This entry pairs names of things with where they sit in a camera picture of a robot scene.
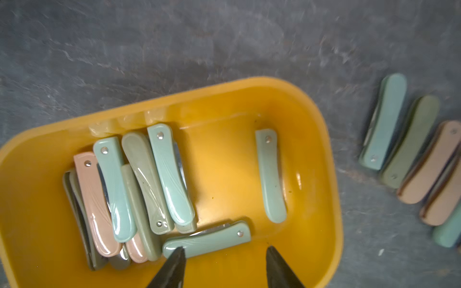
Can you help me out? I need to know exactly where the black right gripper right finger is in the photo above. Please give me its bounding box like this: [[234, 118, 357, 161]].
[[266, 246, 304, 288]]

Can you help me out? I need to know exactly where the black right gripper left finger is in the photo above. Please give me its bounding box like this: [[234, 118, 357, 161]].
[[147, 247, 187, 288]]

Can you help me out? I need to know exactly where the mint knife crosswise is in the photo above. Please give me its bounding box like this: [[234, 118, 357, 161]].
[[162, 221, 252, 259]]

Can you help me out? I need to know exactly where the mint knife lone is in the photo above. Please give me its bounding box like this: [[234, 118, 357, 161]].
[[255, 128, 287, 224]]

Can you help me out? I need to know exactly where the yellow storage box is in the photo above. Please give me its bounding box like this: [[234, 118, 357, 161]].
[[1, 78, 343, 288]]

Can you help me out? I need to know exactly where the light green fruit knife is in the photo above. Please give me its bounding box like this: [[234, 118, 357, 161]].
[[147, 124, 196, 227]]

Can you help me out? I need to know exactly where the mint knife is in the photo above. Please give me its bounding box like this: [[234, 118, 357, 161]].
[[93, 136, 138, 243], [359, 73, 407, 170]]

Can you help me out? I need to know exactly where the brown fruit knife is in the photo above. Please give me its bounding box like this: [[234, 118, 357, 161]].
[[420, 156, 461, 226]]

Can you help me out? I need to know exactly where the pink handled fruit knife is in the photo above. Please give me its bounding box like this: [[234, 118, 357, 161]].
[[397, 121, 461, 204]]

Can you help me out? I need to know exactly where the grey green fruit knife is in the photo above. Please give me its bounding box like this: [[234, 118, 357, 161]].
[[379, 95, 440, 189]]

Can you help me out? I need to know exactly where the olive knife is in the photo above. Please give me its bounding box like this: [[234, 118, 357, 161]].
[[121, 164, 162, 262]]

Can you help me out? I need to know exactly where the dark grey green knife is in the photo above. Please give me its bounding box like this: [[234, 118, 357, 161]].
[[62, 168, 108, 271]]

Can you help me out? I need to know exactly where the green handled fruit knife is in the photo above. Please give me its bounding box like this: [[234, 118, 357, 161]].
[[121, 132, 175, 235]]

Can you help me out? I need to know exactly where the pink fruit knife in box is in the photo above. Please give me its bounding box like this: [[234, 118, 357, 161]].
[[73, 152, 122, 258]]

